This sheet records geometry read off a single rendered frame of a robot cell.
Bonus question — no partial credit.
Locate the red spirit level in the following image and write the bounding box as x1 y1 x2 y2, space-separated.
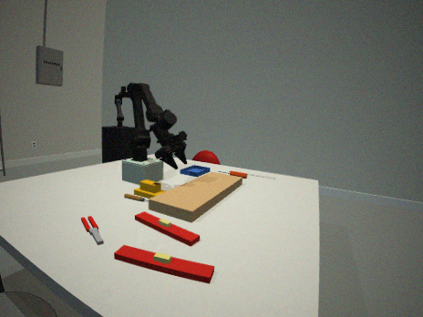
114 245 214 283
135 211 200 246

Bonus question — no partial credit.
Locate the brown wooden-handled awl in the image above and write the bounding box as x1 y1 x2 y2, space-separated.
124 194 146 201

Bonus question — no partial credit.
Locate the blue shallow tray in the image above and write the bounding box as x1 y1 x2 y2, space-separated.
180 165 211 177

